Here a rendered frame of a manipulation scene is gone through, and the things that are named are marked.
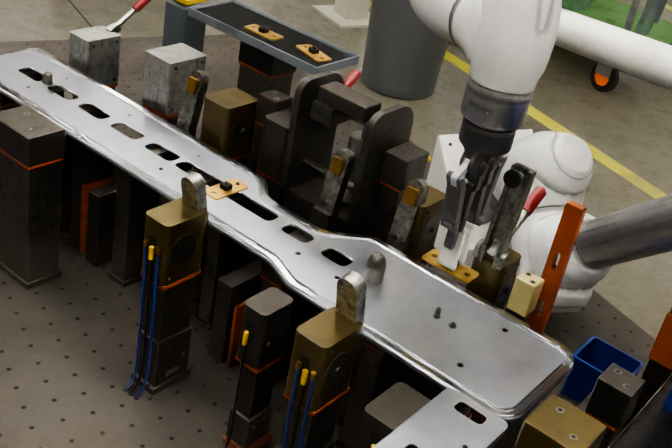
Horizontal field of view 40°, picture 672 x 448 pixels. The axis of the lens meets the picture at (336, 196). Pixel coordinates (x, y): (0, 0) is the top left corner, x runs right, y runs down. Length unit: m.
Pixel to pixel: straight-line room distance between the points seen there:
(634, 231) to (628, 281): 1.99
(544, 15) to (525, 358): 0.52
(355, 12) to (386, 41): 1.14
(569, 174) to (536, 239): 0.15
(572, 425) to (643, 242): 0.63
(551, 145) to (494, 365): 0.72
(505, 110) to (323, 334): 0.39
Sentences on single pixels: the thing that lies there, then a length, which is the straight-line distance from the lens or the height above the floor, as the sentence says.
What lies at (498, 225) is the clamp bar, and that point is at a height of 1.11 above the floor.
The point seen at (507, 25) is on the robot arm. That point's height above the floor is 1.49.
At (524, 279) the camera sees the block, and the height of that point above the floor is 1.06.
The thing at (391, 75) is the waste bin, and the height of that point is 0.12.
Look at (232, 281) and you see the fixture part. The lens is 1.65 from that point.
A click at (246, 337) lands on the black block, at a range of 1.42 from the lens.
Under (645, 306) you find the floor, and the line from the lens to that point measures 3.66.
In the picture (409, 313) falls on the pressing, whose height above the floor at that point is 1.00.
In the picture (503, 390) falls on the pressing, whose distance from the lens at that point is 1.35.
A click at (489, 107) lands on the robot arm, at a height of 1.37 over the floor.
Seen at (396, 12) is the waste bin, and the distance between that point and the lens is 4.67.
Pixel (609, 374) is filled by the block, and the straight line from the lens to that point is 1.31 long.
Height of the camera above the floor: 1.82
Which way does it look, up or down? 29 degrees down
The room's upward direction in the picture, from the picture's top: 11 degrees clockwise
